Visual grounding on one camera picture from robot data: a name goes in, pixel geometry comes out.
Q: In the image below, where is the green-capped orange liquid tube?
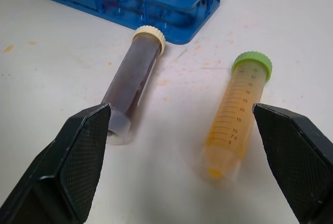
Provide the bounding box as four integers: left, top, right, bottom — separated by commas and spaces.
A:
199, 50, 273, 186

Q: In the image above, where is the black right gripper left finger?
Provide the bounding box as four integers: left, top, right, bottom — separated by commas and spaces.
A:
0, 103, 112, 224

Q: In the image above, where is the blue tube rack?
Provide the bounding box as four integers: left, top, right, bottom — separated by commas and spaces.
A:
39, 0, 222, 45

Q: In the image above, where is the cream-capped dark liquid tube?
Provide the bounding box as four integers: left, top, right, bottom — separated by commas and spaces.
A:
100, 25, 167, 146

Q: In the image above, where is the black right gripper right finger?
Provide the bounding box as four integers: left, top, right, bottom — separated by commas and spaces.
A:
252, 102, 333, 224

